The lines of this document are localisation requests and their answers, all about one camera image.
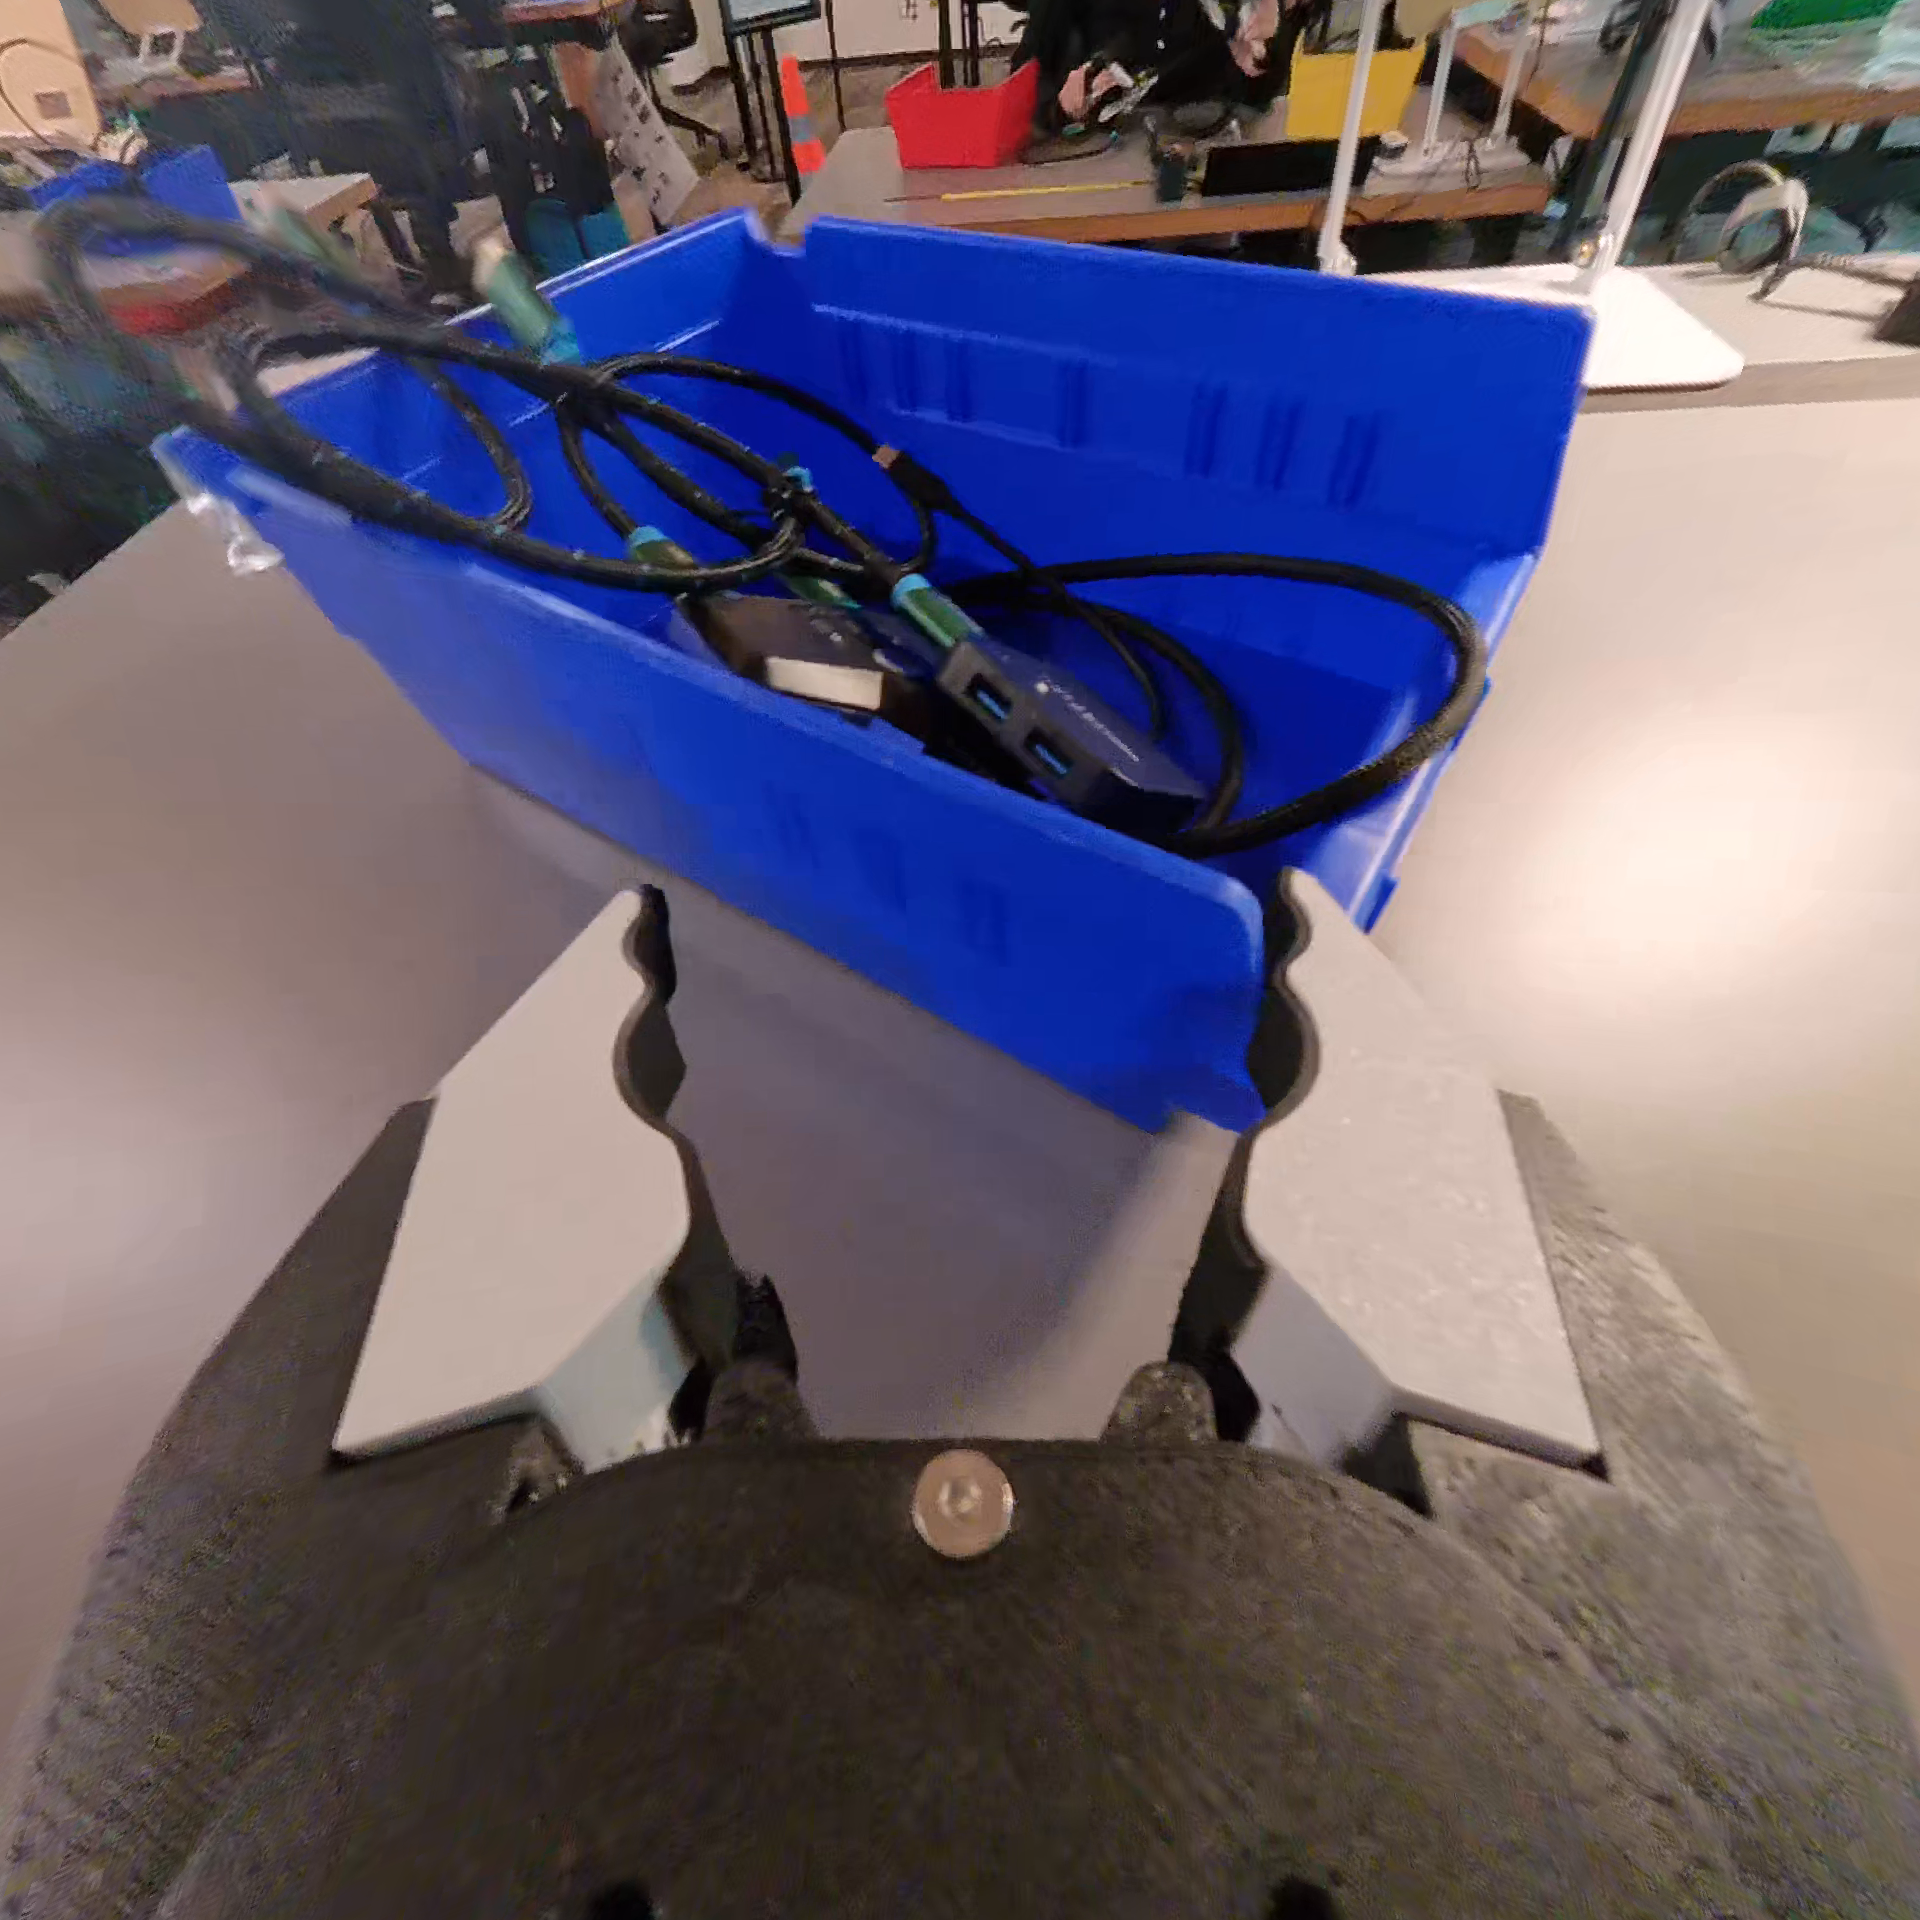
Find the black office chair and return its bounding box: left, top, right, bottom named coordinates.
left=195, top=0, right=507, bottom=296

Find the black USB hub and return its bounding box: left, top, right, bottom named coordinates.
left=936, top=637, right=1212, bottom=836

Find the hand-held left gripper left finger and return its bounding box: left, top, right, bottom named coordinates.
left=329, top=887, right=794, bottom=1467

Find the black headset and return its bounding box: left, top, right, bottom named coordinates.
left=1684, top=154, right=1920, bottom=312

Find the yellow plastic bin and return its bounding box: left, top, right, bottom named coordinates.
left=1287, top=36, right=1431, bottom=147

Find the black hub cable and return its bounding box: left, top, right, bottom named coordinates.
left=557, top=352, right=1245, bottom=818

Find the red plastic bin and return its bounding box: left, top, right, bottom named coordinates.
left=881, top=58, right=1046, bottom=166

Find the blue plastic bin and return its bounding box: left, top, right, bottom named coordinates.
left=26, top=139, right=241, bottom=222
left=151, top=207, right=1593, bottom=1138

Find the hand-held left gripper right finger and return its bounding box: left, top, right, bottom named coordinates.
left=1167, top=867, right=1609, bottom=1477

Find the wooden workbench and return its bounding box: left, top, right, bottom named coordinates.
left=784, top=119, right=1555, bottom=276
left=1450, top=15, right=1920, bottom=139

